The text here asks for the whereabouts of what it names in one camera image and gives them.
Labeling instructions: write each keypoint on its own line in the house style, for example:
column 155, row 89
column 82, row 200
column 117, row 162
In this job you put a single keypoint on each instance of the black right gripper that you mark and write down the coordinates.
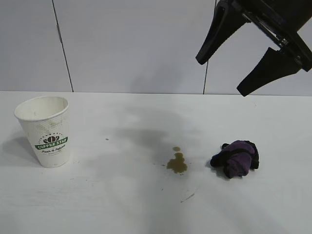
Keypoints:
column 292, row 22

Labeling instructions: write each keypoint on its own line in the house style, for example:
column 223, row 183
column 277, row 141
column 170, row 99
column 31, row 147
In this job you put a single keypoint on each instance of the white paper coffee cup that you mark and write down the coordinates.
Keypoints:
column 48, row 126

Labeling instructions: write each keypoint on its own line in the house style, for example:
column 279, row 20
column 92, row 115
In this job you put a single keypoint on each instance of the crumpled purple black cloth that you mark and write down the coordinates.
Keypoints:
column 236, row 161

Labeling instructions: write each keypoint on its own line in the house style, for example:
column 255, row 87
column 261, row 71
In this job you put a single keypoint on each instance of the brown coffee spill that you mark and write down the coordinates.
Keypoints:
column 176, row 166

